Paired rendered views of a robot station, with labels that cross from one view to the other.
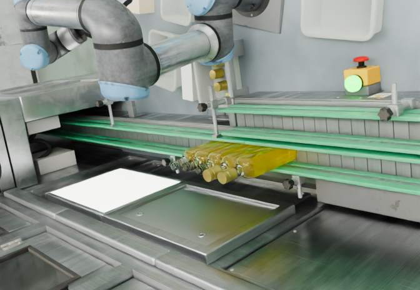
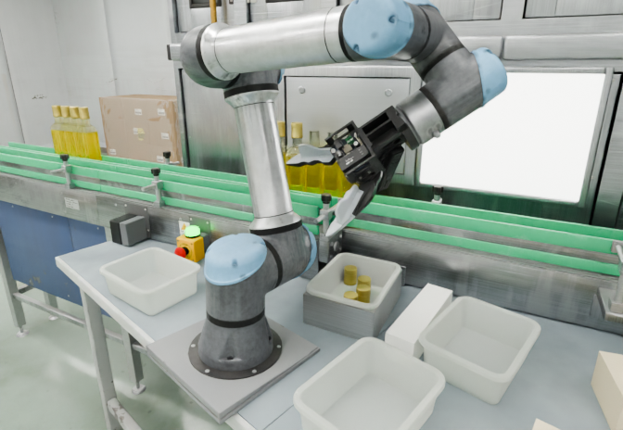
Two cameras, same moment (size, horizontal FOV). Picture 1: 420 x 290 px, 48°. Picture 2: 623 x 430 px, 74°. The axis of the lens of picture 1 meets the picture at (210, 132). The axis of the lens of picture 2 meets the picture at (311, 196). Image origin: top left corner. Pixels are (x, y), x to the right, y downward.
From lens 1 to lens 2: 177 cm
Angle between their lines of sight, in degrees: 87
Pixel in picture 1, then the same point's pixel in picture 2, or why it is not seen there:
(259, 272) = not seen: hidden behind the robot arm
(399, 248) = (214, 150)
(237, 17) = (286, 335)
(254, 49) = (294, 309)
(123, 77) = not seen: hidden behind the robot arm
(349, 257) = (229, 128)
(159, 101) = (565, 335)
